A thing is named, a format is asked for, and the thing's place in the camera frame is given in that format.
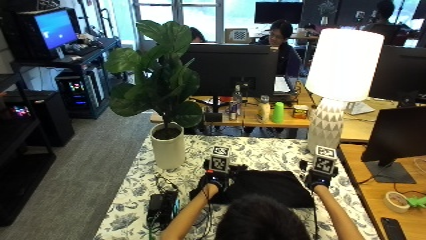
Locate brown wooden desk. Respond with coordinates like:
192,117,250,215
337,143,426,240

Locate black desk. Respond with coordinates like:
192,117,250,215
9,37,122,84

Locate black power adapter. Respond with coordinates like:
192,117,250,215
145,189,181,232

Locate black cloth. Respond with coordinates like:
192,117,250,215
189,164,317,209

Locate open laptop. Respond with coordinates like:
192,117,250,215
271,75,299,98

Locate person's right hand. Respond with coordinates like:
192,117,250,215
298,159,341,192

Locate slim drink can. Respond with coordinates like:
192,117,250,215
227,99,239,121

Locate white plant pot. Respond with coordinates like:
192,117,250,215
149,122,186,171

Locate green plastic toy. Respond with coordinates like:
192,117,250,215
405,195,426,210

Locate white marker cube right glove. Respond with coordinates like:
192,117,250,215
311,145,339,176

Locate light wooden desk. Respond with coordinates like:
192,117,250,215
149,81,426,144

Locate green plastic cup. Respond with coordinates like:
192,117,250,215
270,101,286,125

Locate black monitor with stand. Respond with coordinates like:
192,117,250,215
180,43,281,114

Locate white lamp shade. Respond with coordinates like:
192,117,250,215
303,27,386,103

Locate monitor with blue screen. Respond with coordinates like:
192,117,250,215
16,6,82,62

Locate black monitor with square base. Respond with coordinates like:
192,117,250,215
361,105,426,185

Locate black cable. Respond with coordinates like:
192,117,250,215
152,173,180,194

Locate dark wall monitor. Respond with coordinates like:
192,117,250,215
253,1,305,25

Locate computer tower with lights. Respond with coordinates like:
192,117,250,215
54,67,110,120

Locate white marker cube left glove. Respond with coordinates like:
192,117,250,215
207,145,233,174

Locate clear water bottle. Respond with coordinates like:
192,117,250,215
230,84,245,116

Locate small yellow box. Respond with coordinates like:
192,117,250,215
291,104,310,120

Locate white patterned lamp base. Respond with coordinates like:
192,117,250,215
306,97,347,154

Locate green leafy plant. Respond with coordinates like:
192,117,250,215
104,19,205,130

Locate black phone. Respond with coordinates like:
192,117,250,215
379,216,407,240

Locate blue floral tablecloth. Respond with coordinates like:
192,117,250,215
93,134,381,240

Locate person's left hand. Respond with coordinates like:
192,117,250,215
201,159,247,194

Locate checkerboard calibration board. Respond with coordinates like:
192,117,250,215
223,27,253,45

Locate black shelf unit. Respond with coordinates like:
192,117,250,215
0,73,58,228

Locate white marker cube glove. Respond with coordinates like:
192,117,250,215
207,145,233,174
311,145,339,176

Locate roll of tape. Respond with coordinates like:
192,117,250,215
382,190,412,215

